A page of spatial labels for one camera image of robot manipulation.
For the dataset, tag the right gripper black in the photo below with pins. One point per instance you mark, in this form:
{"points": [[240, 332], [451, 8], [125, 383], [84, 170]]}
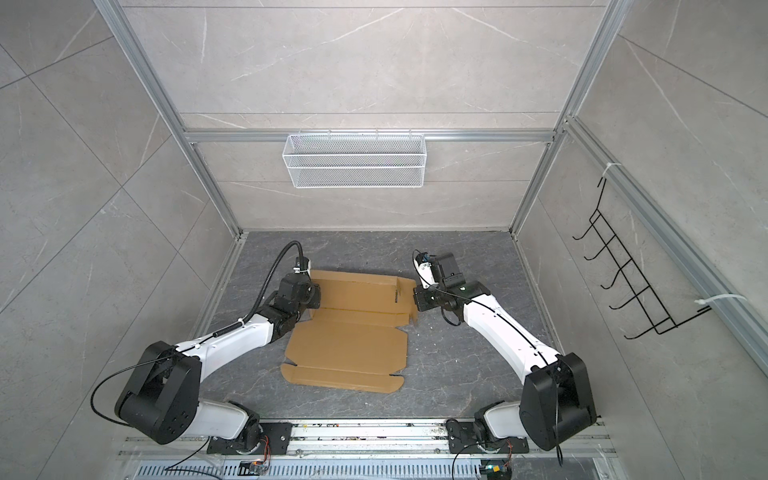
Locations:
{"points": [[423, 304]]}

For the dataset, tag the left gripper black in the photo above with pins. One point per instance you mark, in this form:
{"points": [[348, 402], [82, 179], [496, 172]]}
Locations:
{"points": [[315, 292]]}

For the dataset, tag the brown cardboard box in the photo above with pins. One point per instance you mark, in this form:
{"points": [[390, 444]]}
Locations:
{"points": [[355, 339]]}

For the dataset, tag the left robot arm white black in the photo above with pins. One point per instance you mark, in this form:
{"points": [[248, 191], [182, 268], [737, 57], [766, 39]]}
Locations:
{"points": [[162, 398]]}

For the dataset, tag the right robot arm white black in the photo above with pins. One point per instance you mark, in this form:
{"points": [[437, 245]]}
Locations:
{"points": [[557, 400]]}

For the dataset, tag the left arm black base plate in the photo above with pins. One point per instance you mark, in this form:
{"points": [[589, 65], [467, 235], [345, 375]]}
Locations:
{"points": [[254, 440]]}

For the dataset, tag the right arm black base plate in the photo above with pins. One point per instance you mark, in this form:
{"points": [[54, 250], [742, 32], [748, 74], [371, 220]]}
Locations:
{"points": [[467, 437]]}

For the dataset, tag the white wire mesh basket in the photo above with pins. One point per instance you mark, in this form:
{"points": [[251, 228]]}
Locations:
{"points": [[336, 161]]}

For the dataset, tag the aluminium mounting rail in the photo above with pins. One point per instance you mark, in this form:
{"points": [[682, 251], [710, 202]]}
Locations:
{"points": [[372, 449]]}

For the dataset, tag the black wire hook rack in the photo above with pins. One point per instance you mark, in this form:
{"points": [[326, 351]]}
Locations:
{"points": [[657, 317]]}

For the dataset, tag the aluminium frame post right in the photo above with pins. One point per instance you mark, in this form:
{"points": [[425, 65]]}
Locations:
{"points": [[615, 14]]}

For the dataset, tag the aluminium frame post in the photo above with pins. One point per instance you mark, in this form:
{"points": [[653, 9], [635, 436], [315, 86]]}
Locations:
{"points": [[115, 18], [615, 14]]}

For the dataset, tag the aluminium frame post left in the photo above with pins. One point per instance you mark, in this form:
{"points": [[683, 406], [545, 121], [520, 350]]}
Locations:
{"points": [[115, 18]]}

